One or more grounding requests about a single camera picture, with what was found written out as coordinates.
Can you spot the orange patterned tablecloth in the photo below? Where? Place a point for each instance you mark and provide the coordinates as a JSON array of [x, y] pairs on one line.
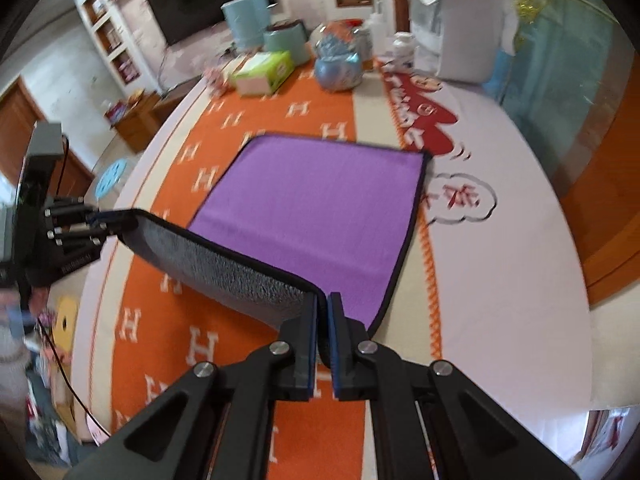
[[500, 285]]

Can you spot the orange patterned blanket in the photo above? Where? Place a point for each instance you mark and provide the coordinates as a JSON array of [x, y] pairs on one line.
[[165, 340]]

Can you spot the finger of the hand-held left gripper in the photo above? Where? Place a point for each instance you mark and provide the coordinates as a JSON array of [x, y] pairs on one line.
[[85, 240], [107, 218]]

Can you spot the yellow stool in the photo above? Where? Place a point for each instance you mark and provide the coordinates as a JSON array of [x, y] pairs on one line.
[[65, 325]]

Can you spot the white wall shelf unit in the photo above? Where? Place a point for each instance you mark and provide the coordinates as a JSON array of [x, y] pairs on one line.
[[112, 45]]

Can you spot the clear plastic bottle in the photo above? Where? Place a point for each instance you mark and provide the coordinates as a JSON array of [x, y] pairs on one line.
[[377, 32]]

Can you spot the tall light blue canister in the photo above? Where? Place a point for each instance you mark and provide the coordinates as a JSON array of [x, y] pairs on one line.
[[246, 20]]

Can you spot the short teal canister dark lid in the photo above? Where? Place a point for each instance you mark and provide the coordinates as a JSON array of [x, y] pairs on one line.
[[287, 42]]

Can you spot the wooden door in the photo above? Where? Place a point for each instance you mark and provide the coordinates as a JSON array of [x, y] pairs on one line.
[[27, 125]]

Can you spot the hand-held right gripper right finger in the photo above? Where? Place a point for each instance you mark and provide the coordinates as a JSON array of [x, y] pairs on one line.
[[334, 340]]

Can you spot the white cloth-covered appliance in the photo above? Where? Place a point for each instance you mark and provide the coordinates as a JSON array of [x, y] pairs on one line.
[[460, 25]]

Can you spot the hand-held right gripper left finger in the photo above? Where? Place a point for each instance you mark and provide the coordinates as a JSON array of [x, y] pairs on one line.
[[312, 340]]

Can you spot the wooden cabinet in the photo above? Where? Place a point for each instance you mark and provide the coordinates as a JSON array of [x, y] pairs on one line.
[[142, 120]]

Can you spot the purple towel with grey underside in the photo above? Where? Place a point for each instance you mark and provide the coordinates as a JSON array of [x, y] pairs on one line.
[[325, 200]]

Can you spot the green tissue box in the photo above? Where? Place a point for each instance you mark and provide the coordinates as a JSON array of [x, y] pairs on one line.
[[261, 72]]

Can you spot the round blue stool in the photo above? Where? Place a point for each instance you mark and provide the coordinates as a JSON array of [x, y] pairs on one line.
[[111, 177]]

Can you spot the black television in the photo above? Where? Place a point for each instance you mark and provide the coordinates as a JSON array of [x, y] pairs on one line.
[[190, 7]]

